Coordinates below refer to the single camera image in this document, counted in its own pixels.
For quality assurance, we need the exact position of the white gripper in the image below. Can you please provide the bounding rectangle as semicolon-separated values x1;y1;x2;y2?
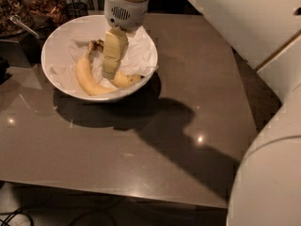
102;0;149;80

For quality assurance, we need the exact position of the yellow banana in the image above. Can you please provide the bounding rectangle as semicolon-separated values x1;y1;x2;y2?
95;39;146;89
75;40;115;96

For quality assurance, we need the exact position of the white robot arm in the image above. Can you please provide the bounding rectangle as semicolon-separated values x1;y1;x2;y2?
116;0;301;226

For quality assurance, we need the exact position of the white ceramic bowl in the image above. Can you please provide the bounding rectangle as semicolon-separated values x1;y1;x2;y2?
41;15;156;103

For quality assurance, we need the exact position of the white paper liner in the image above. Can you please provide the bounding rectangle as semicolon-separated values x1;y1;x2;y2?
49;27;157;97

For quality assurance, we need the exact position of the black mesh cup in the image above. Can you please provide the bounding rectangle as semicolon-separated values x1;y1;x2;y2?
66;2;88;20

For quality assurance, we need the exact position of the tray of dried snacks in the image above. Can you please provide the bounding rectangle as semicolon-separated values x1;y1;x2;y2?
26;0;68;26

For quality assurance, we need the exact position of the metal scoop spoon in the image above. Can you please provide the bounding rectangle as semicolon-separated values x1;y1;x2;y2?
10;15;40;39

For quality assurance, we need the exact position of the glass jar with snacks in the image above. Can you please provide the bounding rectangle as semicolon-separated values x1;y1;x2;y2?
0;0;34;38

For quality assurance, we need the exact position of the black cable on floor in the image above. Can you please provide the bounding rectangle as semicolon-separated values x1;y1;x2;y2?
0;201;126;226

